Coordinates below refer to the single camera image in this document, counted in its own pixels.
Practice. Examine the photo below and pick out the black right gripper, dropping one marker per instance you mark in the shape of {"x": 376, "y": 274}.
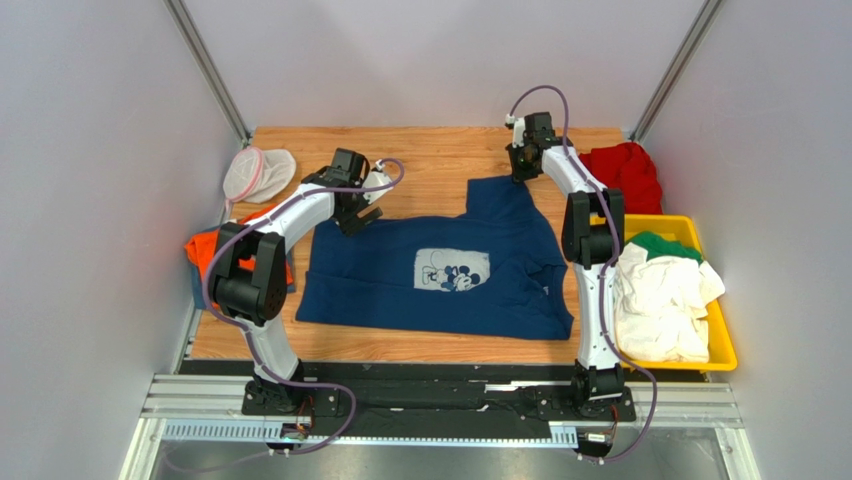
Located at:
{"x": 524, "y": 163}

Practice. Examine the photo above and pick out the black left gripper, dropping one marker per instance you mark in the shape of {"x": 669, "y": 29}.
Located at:
{"x": 350, "y": 223}

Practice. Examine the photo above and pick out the navy blue t shirt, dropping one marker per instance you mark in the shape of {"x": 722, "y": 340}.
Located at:
{"x": 495, "y": 270}

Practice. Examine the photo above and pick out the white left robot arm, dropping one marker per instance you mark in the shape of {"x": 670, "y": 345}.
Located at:
{"x": 245, "y": 284}

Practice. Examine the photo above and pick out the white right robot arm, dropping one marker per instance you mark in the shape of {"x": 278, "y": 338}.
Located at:
{"x": 592, "y": 239}

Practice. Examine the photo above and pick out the white mesh laundry bag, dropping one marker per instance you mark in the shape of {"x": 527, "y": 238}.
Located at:
{"x": 256, "y": 175}

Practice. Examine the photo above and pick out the red crumpled t shirt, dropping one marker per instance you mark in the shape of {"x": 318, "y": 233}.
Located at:
{"x": 629, "y": 168}

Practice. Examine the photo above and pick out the orange folded t shirt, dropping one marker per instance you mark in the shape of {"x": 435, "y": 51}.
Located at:
{"x": 200, "y": 250}

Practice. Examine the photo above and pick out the green t shirt in bin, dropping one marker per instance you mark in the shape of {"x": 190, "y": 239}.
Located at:
{"x": 656, "y": 246}

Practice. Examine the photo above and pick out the yellow plastic bin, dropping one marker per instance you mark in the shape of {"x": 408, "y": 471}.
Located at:
{"x": 681, "y": 228}

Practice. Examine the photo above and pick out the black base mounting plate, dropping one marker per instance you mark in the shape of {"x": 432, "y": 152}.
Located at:
{"x": 421, "y": 400}

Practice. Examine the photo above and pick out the white t shirt in bin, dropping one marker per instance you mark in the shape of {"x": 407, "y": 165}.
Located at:
{"x": 661, "y": 306}

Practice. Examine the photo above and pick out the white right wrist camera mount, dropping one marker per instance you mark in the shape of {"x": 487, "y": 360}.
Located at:
{"x": 517, "y": 126}

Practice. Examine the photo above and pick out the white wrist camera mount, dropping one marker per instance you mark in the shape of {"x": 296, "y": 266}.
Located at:
{"x": 377, "y": 183}
{"x": 517, "y": 126}

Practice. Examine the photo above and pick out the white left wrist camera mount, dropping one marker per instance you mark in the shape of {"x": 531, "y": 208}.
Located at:
{"x": 377, "y": 183}

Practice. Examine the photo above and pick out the right aluminium corner post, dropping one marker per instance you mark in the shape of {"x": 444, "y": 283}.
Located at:
{"x": 692, "y": 40}

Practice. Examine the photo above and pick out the aluminium corner post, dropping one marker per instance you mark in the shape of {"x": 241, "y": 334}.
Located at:
{"x": 193, "y": 39}
{"x": 692, "y": 40}

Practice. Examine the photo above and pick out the left aluminium corner post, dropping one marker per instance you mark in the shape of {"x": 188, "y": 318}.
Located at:
{"x": 193, "y": 39}

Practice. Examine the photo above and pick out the aluminium frame rail front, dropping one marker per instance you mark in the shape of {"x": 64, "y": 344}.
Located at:
{"x": 687, "y": 427}

